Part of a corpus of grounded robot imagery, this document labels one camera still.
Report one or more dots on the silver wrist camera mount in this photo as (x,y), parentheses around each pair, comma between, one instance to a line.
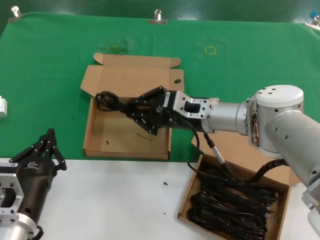
(180,102)
(10,180)

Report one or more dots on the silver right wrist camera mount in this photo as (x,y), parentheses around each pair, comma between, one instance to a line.
(180,102)

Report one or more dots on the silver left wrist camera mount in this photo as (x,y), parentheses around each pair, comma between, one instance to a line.
(10,180)

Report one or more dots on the white power adapter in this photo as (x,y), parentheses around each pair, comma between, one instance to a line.
(3,107)

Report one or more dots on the brown cardboard box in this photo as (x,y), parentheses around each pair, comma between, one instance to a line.
(281,215)
(120,77)

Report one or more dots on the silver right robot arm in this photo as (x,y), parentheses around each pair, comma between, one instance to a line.
(282,120)

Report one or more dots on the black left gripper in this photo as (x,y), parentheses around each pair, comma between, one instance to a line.
(35,185)

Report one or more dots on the green table cloth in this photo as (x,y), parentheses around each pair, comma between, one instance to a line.
(50,62)

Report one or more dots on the metal binder clip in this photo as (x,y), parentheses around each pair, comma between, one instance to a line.
(313,23)
(157,18)
(15,15)

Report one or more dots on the white table cover sheet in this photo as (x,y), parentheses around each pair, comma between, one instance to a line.
(100,200)

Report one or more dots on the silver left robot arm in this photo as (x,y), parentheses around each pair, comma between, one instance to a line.
(15,230)

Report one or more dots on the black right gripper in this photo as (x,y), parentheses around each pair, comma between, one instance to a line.
(160,110)

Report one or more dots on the small blue object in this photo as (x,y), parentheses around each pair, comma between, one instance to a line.
(313,13)

